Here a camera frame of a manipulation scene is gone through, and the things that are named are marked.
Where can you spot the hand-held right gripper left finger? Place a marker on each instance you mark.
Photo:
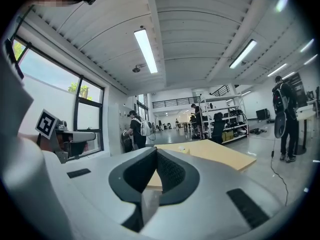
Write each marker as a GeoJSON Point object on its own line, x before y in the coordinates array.
{"type": "Point", "coordinates": [95, 191]}

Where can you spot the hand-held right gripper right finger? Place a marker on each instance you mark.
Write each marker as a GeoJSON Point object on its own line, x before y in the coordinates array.
{"type": "Point", "coordinates": [212, 184]}

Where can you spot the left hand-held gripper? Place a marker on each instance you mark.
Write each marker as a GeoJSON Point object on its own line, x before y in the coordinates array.
{"type": "Point", "coordinates": [46, 122]}

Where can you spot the person's left forearm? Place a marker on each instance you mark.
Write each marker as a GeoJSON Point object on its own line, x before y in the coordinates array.
{"type": "Point", "coordinates": [30, 140]}

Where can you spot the tan tissue box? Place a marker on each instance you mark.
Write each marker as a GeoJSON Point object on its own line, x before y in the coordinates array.
{"type": "Point", "coordinates": [187, 151]}

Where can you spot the black folding chair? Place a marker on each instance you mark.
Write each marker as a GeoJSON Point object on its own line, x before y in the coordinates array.
{"type": "Point", "coordinates": [127, 141]}

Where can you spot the grey lockers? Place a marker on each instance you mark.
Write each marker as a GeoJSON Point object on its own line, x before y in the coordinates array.
{"type": "Point", "coordinates": [123, 116]}

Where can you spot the yellow cardboard boxes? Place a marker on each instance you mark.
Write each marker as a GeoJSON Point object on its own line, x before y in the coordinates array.
{"type": "Point", "coordinates": [227, 135]}

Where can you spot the black office chair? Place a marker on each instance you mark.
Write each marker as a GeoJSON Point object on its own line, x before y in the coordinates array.
{"type": "Point", "coordinates": [218, 130]}

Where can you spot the white backpack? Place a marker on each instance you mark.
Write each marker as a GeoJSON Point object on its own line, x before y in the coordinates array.
{"type": "Point", "coordinates": [146, 128]}

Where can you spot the black gear pile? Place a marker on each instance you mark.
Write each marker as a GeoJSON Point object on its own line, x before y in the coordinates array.
{"type": "Point", "coordinates": [257, 131]}

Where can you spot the white metal shelf rack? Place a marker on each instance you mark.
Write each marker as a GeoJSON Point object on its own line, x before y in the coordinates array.
{"type": "Point", "coordinates": [235, 114]}

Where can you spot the large black-framed window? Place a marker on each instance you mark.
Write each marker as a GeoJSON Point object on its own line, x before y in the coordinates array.
{"type": "Point", "coordinates": [45, 71]}

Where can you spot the person's white shirt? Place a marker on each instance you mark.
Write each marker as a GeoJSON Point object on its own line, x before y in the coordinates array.
{"type": "Point", "coordinates": [12, 104]}

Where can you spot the round ceiling fixture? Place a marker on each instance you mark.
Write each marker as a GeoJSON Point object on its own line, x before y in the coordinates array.
{"type": "Point", "coordinates": [136, 69]}

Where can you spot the black equipment case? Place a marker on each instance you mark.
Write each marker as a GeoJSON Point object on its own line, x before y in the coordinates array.
{"type": "Point", "coordinates": [262, 114]}

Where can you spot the black balcony railing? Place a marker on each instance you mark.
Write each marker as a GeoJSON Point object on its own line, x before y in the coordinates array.
{"type": "Point", "coordinates": [175, 102]}

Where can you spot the black stair railing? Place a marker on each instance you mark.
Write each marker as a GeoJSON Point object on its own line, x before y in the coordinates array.
{"type": "Point", "coordinates": [220, 91]}

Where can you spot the black grey backpack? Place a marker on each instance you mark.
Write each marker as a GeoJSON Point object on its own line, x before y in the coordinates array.
{"type": "Point", "coordinates": [279, 114]}

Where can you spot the long ceiling light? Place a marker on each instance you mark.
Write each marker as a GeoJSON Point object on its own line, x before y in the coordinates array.
{"type": "Point", "coordinates": [277, 70]}
{"type": "Point", "coordinates": [146, 50]}
{"type": "Point", "coordinates": [288, 75]}
{"type": "Point", "coordinates": [242, 54]}

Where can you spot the round white table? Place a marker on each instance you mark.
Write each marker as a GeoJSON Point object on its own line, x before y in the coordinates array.
{"type": "Point", "coordinates": [306, 115]}

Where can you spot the grey gripper-mounted camera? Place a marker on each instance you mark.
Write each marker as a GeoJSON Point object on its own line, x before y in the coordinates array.
{"type": "Point", "coordinates": [62, 125]}

